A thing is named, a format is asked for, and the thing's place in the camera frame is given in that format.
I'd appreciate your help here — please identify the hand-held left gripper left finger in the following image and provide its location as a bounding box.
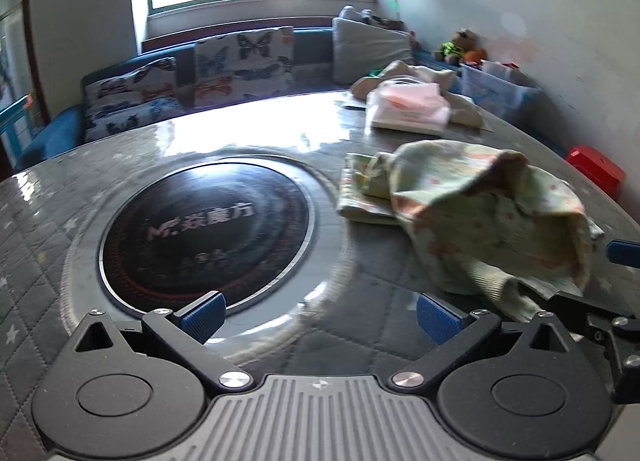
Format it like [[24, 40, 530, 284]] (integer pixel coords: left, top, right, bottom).
[[74, 291, 254, 391]]

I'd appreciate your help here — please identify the grey cushion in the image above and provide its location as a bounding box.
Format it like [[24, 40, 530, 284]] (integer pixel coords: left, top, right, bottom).
[[331, 16, 416, 87]]

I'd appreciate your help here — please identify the round black induction cooker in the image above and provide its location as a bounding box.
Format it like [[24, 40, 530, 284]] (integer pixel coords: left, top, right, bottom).
[[97, 154, 318, 314]]

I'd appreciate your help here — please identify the bag of pink clothes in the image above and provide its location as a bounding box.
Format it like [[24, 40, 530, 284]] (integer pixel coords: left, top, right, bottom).
[[365, 80, 451, 136]]

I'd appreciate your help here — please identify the pale cloth pile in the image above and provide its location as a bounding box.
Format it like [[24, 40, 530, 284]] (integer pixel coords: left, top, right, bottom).
[[340, 5, 407, 33]]

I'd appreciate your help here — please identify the plush toy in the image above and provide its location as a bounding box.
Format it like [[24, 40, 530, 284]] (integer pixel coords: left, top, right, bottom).
[[434, 28, 488, 67]]

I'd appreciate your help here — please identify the red box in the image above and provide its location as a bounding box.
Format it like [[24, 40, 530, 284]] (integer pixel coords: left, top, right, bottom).
[[565, 145, 627, 202]]

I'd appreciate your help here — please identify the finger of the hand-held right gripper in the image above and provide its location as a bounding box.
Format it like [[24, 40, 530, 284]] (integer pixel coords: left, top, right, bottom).
[[536, 292, 640, 343], [606, 239, 640, 266]]

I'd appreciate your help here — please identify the blue sofa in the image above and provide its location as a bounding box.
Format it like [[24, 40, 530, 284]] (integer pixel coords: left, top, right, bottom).
[[10, 26, 351, 172]]

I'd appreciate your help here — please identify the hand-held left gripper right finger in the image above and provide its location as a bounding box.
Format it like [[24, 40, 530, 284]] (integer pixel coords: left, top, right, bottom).
[[387, 292, 581, 392]]

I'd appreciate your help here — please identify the blue storage box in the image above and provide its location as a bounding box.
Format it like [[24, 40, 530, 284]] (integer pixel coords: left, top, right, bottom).
[[460, 61, 542, 120]]

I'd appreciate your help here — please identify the beige garment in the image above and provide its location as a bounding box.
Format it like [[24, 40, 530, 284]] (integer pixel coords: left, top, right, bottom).
[[350, 60, 493, 131]]

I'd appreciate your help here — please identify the green floral garment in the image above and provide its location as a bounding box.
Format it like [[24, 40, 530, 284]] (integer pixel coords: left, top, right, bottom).
[[336, 138, 603, 324]]

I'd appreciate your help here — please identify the small butterfly print cushion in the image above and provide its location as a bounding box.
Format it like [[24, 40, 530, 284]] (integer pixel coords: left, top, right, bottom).
[[82, 96, 187, 144], [82, 57, 179, 107]]

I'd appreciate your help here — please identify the large butterfly print cushion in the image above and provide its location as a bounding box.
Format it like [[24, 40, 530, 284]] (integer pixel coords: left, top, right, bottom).
[[194, 26, 296, 109]]

